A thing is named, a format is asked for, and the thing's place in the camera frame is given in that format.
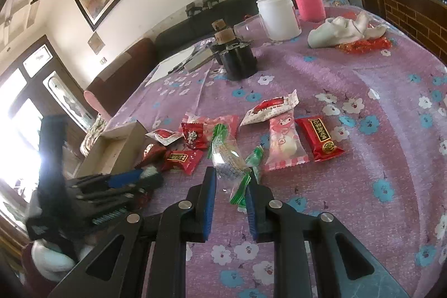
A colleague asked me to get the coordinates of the shallow cardboard tray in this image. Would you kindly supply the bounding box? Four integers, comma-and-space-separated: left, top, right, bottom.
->
75, 121, 148, 178

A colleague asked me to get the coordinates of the red rectangular snack bar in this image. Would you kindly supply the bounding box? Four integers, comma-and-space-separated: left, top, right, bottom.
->
295, 116, 345, 162

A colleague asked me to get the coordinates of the green white candy packet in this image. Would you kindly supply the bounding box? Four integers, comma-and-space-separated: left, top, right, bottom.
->
230, 145, 264, 213

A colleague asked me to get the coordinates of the red gold snack packet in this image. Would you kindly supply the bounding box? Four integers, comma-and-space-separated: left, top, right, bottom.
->
161, 150, 204, 175

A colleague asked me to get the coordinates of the pink bear snack packet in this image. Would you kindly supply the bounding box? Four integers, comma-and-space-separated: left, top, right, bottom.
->
264, 110, 310, 172

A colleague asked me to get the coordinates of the small red candy packet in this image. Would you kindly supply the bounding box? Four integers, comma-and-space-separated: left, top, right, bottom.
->
181, 123, 208, 150

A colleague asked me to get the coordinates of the white red snack packet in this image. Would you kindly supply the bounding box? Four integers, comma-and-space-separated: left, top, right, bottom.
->
240, 89, 299, 126

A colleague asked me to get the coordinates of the large red snack bag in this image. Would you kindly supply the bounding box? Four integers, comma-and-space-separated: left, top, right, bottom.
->
135, 143, 167, 169

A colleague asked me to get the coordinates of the clear green snack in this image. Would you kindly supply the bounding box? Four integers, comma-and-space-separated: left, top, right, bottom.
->
208, 123, 249, 182

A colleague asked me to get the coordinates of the tiger print blanket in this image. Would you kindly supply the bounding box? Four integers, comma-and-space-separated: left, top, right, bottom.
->
80, 113, 107, 157

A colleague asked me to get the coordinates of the brown armchair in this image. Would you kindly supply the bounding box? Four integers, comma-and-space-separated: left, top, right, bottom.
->
83, 38, 159, 121

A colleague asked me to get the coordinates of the wooden glass door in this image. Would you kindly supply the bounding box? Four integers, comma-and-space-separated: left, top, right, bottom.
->
1, 35, 96, 207

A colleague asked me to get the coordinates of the purple floral tablecloth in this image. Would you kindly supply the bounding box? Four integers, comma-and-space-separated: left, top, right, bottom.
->
109, 22, 446, 297

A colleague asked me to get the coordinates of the white paper sheet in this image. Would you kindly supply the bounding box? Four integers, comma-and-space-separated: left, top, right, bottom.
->
143, 46, 195, 87

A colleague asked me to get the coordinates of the olive notebook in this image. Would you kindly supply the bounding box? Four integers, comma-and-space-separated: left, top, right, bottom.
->
184, 51, 214, 73

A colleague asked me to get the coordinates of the black sofa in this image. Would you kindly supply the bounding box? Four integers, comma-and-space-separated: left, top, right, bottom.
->
153, 0, 350, 54

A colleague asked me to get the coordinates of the black holder with cork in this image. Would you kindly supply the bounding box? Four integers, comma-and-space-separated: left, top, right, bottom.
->
220, 37, 258, 81
210, 19, 236, 65

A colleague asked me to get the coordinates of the crumpled white cloth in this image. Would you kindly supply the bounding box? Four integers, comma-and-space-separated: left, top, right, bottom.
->
308, 11, 388, 48

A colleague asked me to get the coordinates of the white plastic jar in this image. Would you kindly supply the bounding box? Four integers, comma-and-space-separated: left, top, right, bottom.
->
256, 0, 301, 42

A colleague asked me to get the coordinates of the small wall plaque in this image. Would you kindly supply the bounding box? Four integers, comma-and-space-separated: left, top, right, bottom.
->
88, 32, 104, 54

